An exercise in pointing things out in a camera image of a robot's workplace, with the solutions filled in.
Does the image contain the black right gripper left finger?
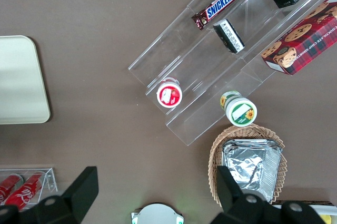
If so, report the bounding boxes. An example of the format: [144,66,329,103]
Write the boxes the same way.
[0,165,100,224]

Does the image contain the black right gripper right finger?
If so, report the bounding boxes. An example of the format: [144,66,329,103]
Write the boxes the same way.
[210,165,326,224]

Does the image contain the foil wrapped sandwich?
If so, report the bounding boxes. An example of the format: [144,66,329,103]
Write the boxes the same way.
[221,139,284,202]

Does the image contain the woven wicker basket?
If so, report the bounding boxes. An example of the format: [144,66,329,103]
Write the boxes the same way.
[208,125,288,206]

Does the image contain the cream plastic tray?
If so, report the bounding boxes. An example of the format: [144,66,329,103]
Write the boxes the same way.
[0,35,51,125]

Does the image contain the clear acrylic can holder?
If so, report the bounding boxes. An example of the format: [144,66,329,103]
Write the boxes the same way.
[0,167,58,210]

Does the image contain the red cola can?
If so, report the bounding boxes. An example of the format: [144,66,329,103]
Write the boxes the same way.
[4,171,46,210]
[0,173,24,205]

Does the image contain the white round device green lights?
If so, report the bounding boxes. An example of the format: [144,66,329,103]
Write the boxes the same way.
[131,202,184,224]

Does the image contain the green sunflower lid cup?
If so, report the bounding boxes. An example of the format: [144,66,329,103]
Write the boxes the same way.
[220,90,258,127]

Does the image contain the red lid yogurt cup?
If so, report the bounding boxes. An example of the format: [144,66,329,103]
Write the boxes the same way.
[156,76,183,108]

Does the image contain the clear acrylic stepped shelf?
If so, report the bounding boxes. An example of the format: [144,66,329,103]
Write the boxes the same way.
[127,0,337,147]

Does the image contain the black box with white label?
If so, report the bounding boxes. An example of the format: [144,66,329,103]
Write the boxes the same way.
[213,19,246,55]

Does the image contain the red tartan cookie box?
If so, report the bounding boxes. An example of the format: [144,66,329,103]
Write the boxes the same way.
[261,0,337,76]

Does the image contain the Snickers chocolate bar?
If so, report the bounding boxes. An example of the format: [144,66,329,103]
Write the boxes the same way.
[191,0,246,31]

